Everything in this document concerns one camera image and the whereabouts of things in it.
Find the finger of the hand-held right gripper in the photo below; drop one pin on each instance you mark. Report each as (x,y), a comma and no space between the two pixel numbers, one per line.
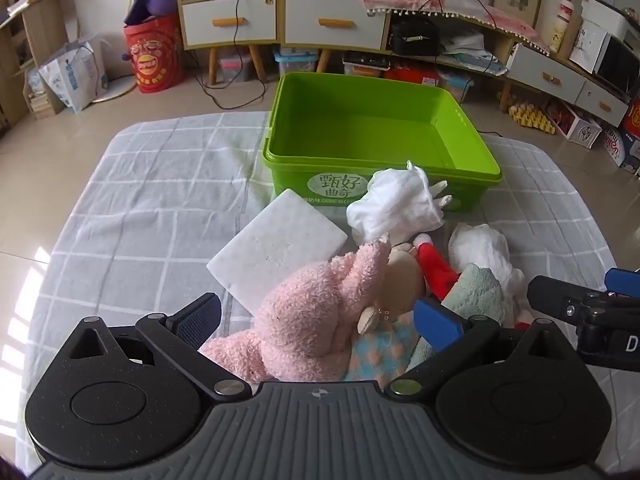
(624,282)
(547,295)

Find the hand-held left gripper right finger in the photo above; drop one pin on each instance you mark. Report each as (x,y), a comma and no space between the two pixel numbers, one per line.
(440,324)

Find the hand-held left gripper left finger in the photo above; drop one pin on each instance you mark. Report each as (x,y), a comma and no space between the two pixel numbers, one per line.
(197,320)

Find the light green towel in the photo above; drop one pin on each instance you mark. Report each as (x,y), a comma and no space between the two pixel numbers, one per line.
(475,292)

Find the rabbit doll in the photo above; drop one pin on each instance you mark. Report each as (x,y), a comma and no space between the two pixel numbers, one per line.
(405,275)

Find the white fluffy cloth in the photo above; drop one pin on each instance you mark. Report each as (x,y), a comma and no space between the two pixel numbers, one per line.
(477,245)

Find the pink plush rabbit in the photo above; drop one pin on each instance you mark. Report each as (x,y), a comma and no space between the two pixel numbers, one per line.
(305,310)

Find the white gauze cloth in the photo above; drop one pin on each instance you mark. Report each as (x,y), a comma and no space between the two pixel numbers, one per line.
(395,205)

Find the green plastic bin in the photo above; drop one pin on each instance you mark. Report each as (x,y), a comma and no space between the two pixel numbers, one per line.
(350,125)

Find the grey checked blanket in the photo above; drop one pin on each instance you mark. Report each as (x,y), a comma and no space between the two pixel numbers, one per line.
(150,200)

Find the colourful printed carton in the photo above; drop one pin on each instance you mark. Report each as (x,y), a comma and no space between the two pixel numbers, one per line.
(575,122)

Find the yellow egg carton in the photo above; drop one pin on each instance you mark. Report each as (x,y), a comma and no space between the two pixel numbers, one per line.
(530,119)

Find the small white console drawer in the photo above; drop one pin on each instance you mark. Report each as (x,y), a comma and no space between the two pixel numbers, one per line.
(600,102)

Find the white microwave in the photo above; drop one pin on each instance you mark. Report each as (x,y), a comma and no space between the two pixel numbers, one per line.
(617,62)

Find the large white console drawer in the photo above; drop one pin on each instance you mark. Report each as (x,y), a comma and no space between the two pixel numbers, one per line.
(542,67)

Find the round floor stand base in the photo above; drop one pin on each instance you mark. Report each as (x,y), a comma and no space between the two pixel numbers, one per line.
(117,91)

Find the red storage box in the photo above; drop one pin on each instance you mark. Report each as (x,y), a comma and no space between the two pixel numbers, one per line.
(415,74)

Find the clear box with pink contents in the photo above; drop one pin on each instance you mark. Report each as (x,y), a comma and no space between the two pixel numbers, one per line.
(235,67)

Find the pile of papers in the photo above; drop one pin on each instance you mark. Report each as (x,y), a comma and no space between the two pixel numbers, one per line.
(470,50)

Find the red printed bucket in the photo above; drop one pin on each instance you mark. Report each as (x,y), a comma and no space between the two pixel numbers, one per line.
(152,60)

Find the curved wooden console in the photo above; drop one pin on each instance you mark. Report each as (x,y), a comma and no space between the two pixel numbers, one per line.
(500,35)

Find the white printed bottle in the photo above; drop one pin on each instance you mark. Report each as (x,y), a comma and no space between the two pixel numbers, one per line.
(561,25)

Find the white paper bag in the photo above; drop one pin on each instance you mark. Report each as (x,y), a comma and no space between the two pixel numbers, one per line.
(75,75)

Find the clear box with blue lid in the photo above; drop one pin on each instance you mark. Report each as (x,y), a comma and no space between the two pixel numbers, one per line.
(296,62)

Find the black case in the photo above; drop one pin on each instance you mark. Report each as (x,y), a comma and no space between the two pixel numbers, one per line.
(412,37)

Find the narrow white cabinet drawer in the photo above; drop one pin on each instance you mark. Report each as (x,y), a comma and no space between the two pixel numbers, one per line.
(227,15)

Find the wide white cabinet drawer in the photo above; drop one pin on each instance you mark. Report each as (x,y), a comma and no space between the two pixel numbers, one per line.
(335,17)

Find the wooden bookshelf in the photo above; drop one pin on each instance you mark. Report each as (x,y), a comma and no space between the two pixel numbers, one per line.
(40,20)

